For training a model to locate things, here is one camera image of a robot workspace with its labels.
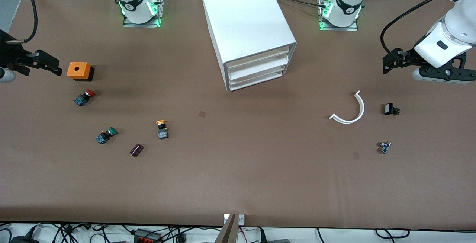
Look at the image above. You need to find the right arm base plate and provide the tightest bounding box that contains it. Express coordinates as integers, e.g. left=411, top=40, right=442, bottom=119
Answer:
left=123, top=0, right=165, bottom=28

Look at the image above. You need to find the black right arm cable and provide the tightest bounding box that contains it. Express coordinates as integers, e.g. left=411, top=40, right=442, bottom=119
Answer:
left=4, top=0, right=39, bottom=44

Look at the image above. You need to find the white largest-front cabinet drawer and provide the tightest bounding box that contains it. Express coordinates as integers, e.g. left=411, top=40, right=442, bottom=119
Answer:
left=226, top=47, right=290, bottom=69

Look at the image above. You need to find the yellow push button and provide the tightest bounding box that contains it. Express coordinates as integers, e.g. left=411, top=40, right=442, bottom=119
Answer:
left=156, top=120, right=169, bottom=140

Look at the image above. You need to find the green push button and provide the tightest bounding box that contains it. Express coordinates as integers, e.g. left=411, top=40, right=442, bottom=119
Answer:
left=96, top=127, right=118, bottom=145

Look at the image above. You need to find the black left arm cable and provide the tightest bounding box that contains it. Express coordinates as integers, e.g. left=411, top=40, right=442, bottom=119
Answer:
left=380, top=0, right=476, bottom=55

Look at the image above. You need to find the grey metal beam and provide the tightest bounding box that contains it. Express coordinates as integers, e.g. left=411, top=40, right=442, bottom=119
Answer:
left=214, top=214, right=238, bottom=243

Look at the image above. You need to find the red push button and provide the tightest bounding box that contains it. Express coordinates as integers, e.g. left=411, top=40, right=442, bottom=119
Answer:
left=73, top=89, right=96, bottom=107

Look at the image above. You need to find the black power strip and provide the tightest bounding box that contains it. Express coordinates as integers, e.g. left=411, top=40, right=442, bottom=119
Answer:
left=133, top=228, right=163, bottom=243

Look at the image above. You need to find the white curved plastic piece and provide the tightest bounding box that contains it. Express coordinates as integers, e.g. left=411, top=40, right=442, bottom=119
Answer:
left=329, top=90, right=365, bottom=124

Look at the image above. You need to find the black base cable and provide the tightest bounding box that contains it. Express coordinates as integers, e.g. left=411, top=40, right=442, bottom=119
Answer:
left=275, top=0, right=325, bottom=9

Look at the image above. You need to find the orange box with hole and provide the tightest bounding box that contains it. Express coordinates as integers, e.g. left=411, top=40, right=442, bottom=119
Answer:
left=67, top=62, right=95, bottom=82

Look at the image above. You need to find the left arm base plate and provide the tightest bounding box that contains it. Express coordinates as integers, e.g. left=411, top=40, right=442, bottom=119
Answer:
left=319, top=0, right=359, bottom=32

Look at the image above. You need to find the black looped floor cable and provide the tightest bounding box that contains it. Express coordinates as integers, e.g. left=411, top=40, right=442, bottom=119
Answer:
left=374, top=228, right=411, bottom=239

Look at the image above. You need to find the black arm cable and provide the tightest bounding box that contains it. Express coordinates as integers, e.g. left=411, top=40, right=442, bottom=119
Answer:
left=380, top=0, right=476, bottom=55
left=4, top=0, right=39, bottom=44

